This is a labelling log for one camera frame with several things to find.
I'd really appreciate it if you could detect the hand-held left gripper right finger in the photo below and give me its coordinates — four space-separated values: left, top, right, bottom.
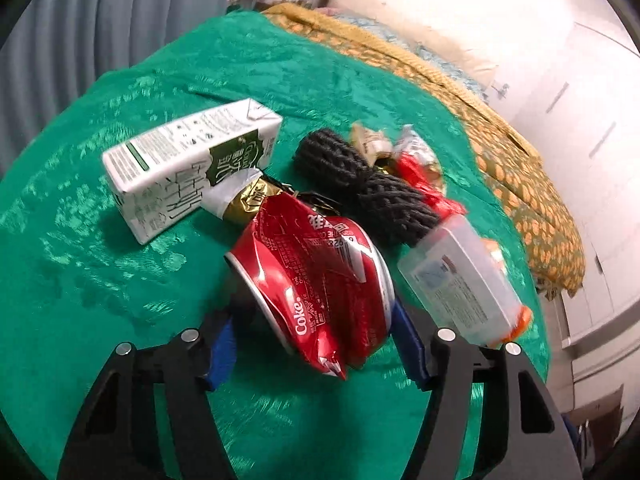
390 300 583 480

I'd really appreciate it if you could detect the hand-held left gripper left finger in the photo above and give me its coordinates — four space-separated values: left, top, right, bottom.
57 310 238 480

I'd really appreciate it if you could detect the clear plastic box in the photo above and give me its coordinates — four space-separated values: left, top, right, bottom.
397 214 534 349

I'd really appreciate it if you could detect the crushed red soda can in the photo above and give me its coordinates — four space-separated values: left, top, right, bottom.
223 192 396 382

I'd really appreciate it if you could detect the gold and white foil wrapper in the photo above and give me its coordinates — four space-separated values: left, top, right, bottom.
202 169 281 224

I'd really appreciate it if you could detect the red plastic wrapper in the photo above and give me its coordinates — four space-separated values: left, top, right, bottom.
394 154 468 220

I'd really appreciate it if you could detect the white and green milk carton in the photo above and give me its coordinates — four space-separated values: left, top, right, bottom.
101 98 284 246

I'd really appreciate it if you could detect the green blanket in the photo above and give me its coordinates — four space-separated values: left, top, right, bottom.
0 10 551 480

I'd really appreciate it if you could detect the black foam net sleeve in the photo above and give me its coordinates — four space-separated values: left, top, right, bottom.
291 128 442 248

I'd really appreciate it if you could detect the cream foil wrapper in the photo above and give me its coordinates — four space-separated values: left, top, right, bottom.
422 157 445 188

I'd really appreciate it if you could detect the yellow patterned blanket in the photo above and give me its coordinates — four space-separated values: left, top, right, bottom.
262 2 587 302

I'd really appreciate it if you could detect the silver foil wrapper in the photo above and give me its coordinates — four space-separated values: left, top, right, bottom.
392 126 441 166

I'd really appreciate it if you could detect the beige crumpled wrapper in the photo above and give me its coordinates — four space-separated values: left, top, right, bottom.
350 121 393 159

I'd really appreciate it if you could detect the white wardrobe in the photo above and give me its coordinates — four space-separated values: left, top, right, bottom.
492 20 640 411

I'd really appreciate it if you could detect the blue patterned sheet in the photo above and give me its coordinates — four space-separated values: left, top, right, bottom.
330 12 490 102

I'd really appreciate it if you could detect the cream pillow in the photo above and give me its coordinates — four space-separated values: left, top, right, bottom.
327 0 498 87

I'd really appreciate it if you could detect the grey curtain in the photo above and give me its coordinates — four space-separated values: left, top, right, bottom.
0 0 237 181

